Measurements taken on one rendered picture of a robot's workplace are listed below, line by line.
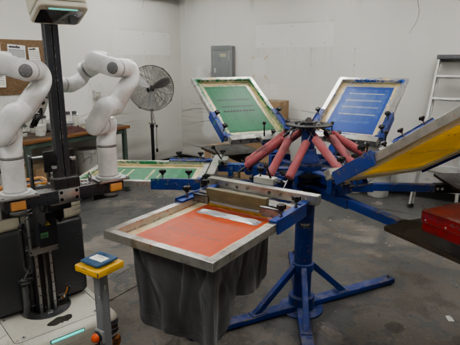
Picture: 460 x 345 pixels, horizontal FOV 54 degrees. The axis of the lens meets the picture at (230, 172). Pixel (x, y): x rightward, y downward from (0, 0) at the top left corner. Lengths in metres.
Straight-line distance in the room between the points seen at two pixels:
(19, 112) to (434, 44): 4.97
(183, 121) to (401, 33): 3.72
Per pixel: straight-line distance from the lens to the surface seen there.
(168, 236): 2.00
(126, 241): 1.94
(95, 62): 2.15
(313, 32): 6.50
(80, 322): 2.79
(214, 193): 2.32
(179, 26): 7.76
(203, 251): 1.84
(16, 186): 2.13
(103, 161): 2.27
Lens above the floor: 1.70
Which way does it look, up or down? 14 degrees down
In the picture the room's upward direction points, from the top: straight up
